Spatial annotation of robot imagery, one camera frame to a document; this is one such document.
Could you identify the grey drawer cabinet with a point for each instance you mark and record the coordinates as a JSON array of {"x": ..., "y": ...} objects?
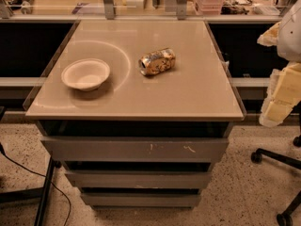
[{"x": 193, "y": 99}]

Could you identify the white paper bowl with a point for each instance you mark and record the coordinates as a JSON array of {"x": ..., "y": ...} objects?
[{"x": 85, "y": 74}]

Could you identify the grey drawer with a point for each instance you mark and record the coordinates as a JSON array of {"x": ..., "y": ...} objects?
[
  {"x": 138, "y": 180},
  {"x": 140, "y": 200},
  {"x": 135, "y": 149}
]

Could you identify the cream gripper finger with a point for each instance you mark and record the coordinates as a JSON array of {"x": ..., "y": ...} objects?
[
  {"x": 283, "y": 94},
  {"x": 269, "y": 37}
]

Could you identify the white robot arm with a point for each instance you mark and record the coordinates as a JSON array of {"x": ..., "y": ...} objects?
[{"x": 289, "y": 35}]

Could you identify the grey top drawer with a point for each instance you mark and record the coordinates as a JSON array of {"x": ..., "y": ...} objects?
[{"x": 135, "y": 149}]

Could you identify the black office chair base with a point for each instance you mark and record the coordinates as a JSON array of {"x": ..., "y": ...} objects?
[{"x": 275, "y": 184}]

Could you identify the grey middle drawer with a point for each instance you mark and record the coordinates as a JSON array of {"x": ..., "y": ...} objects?
[{"x": 138, "y": 180}]

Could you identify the black metal stand leg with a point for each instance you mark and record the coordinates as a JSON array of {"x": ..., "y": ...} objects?
[{"x": 40, "y": 193}]

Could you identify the grey bottom drawer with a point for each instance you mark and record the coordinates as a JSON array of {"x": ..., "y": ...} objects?
[{"x": 140, "y": 200}]

